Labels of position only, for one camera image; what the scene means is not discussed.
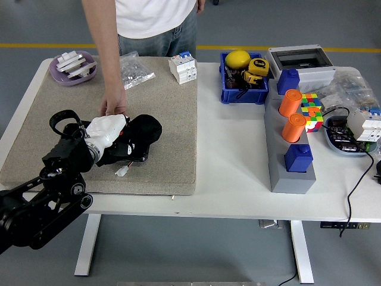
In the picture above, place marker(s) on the person's left hand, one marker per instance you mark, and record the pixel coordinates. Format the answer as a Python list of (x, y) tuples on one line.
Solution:
[(201, 6)]

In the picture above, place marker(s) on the person's right hand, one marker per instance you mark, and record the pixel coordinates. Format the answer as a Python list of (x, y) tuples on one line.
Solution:
[(114, 98)]

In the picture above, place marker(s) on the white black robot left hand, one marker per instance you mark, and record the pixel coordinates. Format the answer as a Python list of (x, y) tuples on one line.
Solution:
[(105, 129)]

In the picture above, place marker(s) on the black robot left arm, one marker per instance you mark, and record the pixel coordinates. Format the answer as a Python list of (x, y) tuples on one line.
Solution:
[(53, 196)]

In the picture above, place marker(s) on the person's right forearm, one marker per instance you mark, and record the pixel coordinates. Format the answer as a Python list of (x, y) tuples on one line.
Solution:
[(102, 44)]

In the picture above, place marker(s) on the black table control panel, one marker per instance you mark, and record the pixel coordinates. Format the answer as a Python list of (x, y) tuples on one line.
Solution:
[(345, 225)]

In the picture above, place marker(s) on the clear bag of screws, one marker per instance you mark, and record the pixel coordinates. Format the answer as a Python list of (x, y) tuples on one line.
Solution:
[(135, 71)]

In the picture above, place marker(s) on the white T-shaped plastic piece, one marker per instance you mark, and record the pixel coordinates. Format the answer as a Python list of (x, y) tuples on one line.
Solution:
[(82, 69)]

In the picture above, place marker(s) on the person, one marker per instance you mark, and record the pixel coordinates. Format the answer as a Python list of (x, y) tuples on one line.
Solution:
[(154, 18)]

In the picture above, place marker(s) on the grey-brown mat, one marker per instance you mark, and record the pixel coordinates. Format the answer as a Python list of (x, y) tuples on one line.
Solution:
[(166, 98)]

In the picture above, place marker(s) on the purple bowl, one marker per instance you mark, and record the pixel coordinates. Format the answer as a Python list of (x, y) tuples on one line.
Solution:
[(63, 79)]

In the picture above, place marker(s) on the white plastic strip stack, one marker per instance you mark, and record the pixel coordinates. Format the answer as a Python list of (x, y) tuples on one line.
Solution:
[(70, 63)]

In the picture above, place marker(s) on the white notched plastic piece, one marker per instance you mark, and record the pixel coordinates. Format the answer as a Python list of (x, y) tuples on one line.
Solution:
[(68, 56)]

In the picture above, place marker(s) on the yellow ball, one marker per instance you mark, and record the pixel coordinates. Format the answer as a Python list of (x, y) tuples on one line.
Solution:
[(237, 59)]

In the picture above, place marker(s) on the white circuit breaker blue switches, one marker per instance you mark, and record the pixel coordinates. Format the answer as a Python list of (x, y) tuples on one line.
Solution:
[(182, 67)]

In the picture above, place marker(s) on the yellow round tape measure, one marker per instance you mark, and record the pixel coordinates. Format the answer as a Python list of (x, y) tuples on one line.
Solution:
[(258, 65)]

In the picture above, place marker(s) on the yellow black tape measure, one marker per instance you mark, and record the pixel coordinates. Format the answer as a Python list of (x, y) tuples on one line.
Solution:
[(251, 78)]

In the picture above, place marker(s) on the blue plastic bin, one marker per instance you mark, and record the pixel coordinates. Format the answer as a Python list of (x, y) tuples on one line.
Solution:
[(243, 96)]

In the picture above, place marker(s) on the blue block with knob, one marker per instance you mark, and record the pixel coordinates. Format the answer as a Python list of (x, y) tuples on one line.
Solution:
[(287, 82), (298, 159)]

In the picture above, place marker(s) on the white table leg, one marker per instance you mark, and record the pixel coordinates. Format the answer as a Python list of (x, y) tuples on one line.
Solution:
[(302, 253), (87, 244)]

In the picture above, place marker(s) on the orange cylinder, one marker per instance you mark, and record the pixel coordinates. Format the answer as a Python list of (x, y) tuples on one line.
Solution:
[(290, 103), (293, 128)]

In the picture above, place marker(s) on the grey distribution box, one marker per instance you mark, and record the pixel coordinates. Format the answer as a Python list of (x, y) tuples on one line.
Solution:
[(314, 73)]

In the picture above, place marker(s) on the multicolour puzzle cube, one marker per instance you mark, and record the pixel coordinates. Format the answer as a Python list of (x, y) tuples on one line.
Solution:
[(313, 115)]

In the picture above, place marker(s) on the small clear bag white label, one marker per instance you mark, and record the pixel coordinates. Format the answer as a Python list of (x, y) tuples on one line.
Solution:
[(332, 101)]

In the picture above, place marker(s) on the large clear bag of parts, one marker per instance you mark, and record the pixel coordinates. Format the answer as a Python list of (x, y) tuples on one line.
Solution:
[(353, 86)]

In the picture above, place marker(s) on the black capacitor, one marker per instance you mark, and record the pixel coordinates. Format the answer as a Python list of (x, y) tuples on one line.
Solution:
[(341, 130), (352, 146), (338, 122)]

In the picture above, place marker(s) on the grey block holder base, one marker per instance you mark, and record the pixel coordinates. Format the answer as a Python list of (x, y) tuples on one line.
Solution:
[(292, 182)]

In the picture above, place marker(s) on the blue-grey bowl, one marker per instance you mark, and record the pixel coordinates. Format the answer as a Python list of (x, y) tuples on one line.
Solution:
[(334, 147)]

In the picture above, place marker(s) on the white circuit breaker stack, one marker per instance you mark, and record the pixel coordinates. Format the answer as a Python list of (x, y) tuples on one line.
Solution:
[(365, 125)]

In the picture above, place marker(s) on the black plug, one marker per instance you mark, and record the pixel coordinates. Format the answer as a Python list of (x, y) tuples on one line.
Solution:
[(378, 171)]

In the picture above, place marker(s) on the metal bracket under table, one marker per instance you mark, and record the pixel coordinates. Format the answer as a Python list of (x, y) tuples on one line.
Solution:
[(270, 224)]

